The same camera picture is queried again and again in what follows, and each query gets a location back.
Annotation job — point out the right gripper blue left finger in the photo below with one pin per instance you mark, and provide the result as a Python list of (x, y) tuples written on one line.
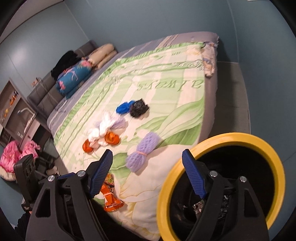
[(98, 171)]

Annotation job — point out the pink slippers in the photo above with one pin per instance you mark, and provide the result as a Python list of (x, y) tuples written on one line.
[(11, 155)]

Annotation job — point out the green floral bed quilt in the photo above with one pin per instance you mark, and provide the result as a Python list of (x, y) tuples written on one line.
[(138, 115)]

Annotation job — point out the bed with grey headboard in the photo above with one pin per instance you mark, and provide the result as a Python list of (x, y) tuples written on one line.
[(129, 92)]

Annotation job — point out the black clothing pile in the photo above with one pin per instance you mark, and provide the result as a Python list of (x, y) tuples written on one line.
[(69, 59)]

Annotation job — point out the wall power socket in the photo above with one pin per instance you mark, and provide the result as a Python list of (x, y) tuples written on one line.
[(36, 81)]

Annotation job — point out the beige folded quilt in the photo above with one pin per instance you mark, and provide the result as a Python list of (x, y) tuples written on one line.
[(100, 56)]

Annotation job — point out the black bag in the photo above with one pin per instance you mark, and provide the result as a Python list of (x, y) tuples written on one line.
[(138, 108)]

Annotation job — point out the blue floral folded quilt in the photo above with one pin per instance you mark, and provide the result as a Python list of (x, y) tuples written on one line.
[(72, 79)]

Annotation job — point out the yellow rimmed black trash bin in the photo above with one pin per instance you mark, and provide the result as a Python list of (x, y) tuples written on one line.
[(245, 184)]

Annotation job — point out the white shelf unit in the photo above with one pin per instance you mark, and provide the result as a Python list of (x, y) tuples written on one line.
[(19, 122)]

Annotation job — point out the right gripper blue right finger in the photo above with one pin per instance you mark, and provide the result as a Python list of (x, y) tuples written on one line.
[(194, 173)]

